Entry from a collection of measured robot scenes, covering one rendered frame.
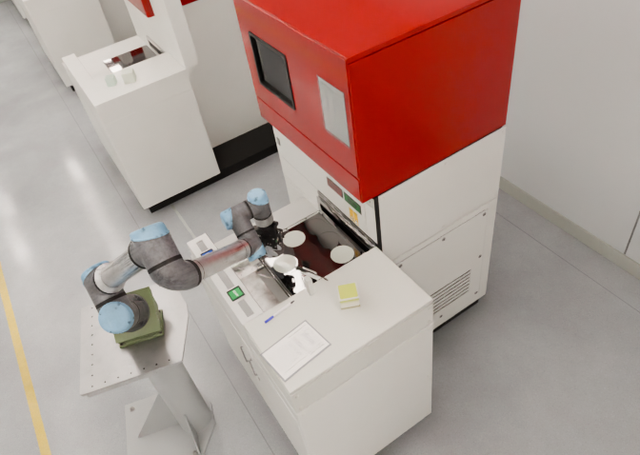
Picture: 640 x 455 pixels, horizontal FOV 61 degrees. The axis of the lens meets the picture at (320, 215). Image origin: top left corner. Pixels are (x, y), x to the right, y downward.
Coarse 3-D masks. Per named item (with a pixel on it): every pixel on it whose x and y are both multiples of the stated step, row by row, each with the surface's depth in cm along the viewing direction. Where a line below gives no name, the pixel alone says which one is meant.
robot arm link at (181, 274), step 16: (240, 240) 200; (256, 240) 204; (208, 256) 185; (224, 256) 189; (240, 256) 196; (256, 256) 202; (160, 272) 169; (176, 272) 171; (192, 272) 175; (208, 272) 182; (176, 288) 174
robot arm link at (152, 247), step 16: (160, 224) 173; (144, 240) 169; (160, 240) 171; (128, 256) 179; (144, 256) 170; (160, 256) 169; (176, 256) 172; (96, 272) 195; (112, 272) 188; (128, 272) 184; (96, 288) 195; (112, 288) 196; (96, 304) 198
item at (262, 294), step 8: (248, 264) 236; (248, 280) 230; (256, 280) 229; (248, 288) 226; (256, 288) 226; (264, 288) 225; (256, 296) 223; (264, 296) 222; (272, 296) 222; (264, 304) 219; (272, 304) 219
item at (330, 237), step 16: (304, 224) 247; (320, 224) 246; (320, 240) 238; (336, 240) 237; (272, 256) 235; (304, 256) 233; (320, 256) 231; (288, 272) 227; (320, 272) 225; (288, 288) 221
